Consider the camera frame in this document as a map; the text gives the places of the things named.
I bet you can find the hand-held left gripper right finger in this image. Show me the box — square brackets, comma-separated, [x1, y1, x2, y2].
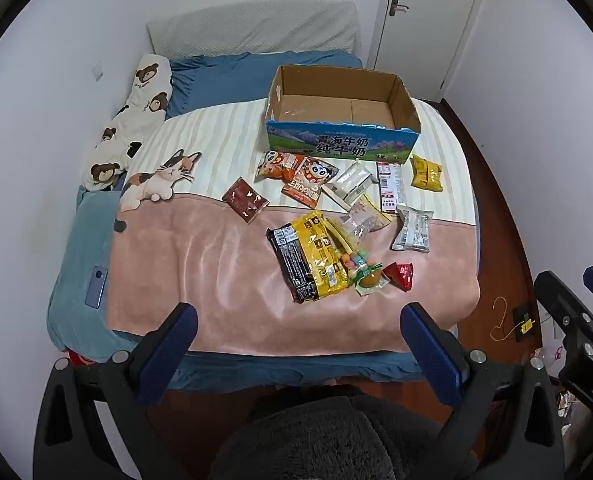
[401, 302, 565, 480]

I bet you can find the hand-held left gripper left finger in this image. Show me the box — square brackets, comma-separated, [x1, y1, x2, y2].
[34, 302, 198, 480]

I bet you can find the red triangular snack packet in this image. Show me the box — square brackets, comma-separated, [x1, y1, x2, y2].
[382, 261, 416, 292]

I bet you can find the brown egg snack packet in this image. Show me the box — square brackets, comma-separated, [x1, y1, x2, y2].
[355, 267, 391, 297]

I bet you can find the clear bag of colourful candy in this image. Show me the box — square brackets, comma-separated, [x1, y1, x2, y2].
[325, 217, 385, 283]

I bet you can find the silver grey snack packet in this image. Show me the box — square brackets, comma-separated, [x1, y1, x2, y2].
[391, 206, 435, 254]

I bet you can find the clear brown snack packet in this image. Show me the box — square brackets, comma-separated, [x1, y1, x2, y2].
[347, 196, 393, 235]

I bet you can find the large black yellow packet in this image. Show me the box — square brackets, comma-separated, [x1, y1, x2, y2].
[266, 211, 360, 304]

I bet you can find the white red label packet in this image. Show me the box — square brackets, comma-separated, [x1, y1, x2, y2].
[375, 161, 407, 214]

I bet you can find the dark red snack packet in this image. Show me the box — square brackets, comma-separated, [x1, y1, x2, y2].
[221, 176, 270, 223]

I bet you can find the small yellow snack packet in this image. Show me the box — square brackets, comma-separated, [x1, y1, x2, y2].
[409, 154, 445, 193]

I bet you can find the white wafer packet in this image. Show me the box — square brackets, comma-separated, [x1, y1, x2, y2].
[321, 159, 379, 212]

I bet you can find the panda print snack packet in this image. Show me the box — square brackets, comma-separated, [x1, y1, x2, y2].
[282, 156, 340, 209]

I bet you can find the orange snack packet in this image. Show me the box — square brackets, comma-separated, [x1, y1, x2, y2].
[255, 151, 305, 182]

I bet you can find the printed cardboard box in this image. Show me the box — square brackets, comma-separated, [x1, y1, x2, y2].
[265, 64, 422, 166]

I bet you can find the black floor socket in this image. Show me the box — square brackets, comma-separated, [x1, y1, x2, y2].
[513, 303, 534, 344]

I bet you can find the cat printed blanket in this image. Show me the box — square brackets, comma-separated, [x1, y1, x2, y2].
[105, 97, 481, 361]

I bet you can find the blue phone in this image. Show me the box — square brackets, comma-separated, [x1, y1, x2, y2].
[85, 268, 109, 310]

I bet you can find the person's grey fleece clothing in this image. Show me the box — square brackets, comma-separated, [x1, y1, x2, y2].
[210, 384, 478, 480]

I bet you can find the bear print pillow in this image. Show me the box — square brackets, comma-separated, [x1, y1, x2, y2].
[80, 53, 173, 192]

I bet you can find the blue pillow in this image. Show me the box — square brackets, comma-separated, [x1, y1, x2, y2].
[165, 51, 363, 120]

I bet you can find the white door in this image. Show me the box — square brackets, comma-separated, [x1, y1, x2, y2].
[371, 0, 492, 88]

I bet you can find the grey white headboard cushion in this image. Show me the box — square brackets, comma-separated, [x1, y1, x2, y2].
[146, 0, 361, 57]

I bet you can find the orange cable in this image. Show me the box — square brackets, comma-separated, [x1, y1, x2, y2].
[491, 296, 527, 345]

